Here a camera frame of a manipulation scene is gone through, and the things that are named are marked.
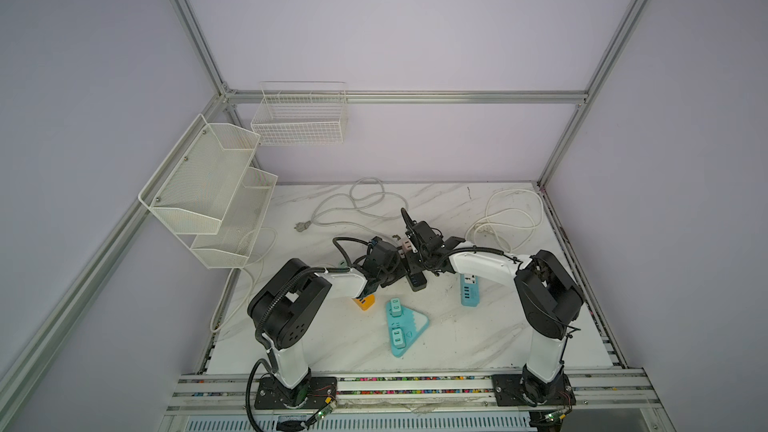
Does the black power strip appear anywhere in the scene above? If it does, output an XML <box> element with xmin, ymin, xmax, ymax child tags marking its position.
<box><xmin>404</xmin><ymin>254</ymin><xmax>428</xmax><ymax>292</ymax></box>

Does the blue power strip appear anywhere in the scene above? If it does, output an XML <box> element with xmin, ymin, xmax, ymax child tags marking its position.
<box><xmin>460</xmin><ymin>274</ymin><xmax>480</xmax><ymax>307</ymax></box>

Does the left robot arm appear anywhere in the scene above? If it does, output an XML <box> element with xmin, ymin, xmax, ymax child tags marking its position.
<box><xmin>245</xmin><ymin>236</ymin><xmax>408</xmax><ymax>431</ymax></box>

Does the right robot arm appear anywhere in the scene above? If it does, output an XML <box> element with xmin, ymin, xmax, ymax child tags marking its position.
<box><xmin>401</xmin><ymin>209</ymin><xmax>584</xmax><ymax>406</ymax></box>

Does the upper teal plug on triangle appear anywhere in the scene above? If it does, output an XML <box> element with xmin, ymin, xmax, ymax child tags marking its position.
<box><xmin>389</xmin><ymin>298</ymin><xmax>403</xmax><ymax>317</ymax></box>

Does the teal plug on triangle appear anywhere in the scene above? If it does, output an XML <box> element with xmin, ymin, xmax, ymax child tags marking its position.
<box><xmin>389</xmin><ymin>298</ymin><xmax>403</xmax><ymax>317</ymax></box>
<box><xmin>390</xmin><ymin>327</ymin><xmax>406</xmax><ymax>349</ymax></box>

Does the lower teal plug on triangle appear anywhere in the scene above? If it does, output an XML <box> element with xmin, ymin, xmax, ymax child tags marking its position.
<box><xmin>390</xmin><ymin>327</ymin><xmax>406</xmax><ymax>349</ymax></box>

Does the orange power strip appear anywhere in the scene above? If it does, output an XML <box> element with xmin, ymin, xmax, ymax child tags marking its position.
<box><xmin>354</xmin><ymin>294</ymin><xmax>376</xmax><ymax>311</ymax></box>

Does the teal triangular power strip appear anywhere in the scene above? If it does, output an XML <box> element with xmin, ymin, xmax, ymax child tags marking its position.
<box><xmin>385</xmin><ymin>300</ymin><xmax>430</xmax><ymax>358</ymax></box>

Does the lower white mesh shelf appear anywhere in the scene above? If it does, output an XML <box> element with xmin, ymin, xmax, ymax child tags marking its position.
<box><xmin>191</xmin><ymin>167</ymin><xmax>278</xmax><ymax>269</ymax></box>

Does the white mesh shelf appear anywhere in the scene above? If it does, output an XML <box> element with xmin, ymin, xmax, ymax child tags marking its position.
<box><xmin>191</xmin><ymin>167</ymin><xmax>278</xmax><ymax>269</ymax></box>
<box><xmin>138</xmin><ymin>115</ymin><xmax>260</xmax><ymax>235</ymax></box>

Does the upper white mesh shelf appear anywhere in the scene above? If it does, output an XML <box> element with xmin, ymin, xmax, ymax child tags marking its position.
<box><xmin>138</xmin><ymin>115</ymin><xmax>260</xmax><ymax>235</ymax></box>

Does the white cable of blue strip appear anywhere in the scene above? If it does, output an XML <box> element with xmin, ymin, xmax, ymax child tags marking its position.
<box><xmin>464</xmin><ymin>188</ymin><xmax>546</xmax><ymax>253</ymax></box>

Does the grey cable of black strip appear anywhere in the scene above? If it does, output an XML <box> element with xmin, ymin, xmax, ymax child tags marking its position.
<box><xmin>293</xmin><ymin>176</ymin><xmax>409</xmax><ymax>235</ymax></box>

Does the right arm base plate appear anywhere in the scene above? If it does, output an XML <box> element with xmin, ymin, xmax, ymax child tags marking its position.
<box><xmin>491</xmin><ymin>373</ymin><xmax>576</xmax><ymax>407</ymax></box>

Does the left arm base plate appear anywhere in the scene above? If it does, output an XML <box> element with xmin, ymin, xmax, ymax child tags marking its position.
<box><xmin>253</xmin><ymin>376</ymin><xmax>338</xmax><ymax>410</ymax></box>

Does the white wire basket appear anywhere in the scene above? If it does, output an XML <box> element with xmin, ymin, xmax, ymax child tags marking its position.
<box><xmin>251</xmin><ymin>81</ymin><xmax>348</xmax><ymax>146</ymax></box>

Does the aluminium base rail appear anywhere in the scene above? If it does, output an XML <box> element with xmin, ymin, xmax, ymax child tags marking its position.
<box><xmin>165</xmin><ymin>368</ymin><xmax>662</xmax><ymax>416</ymax></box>

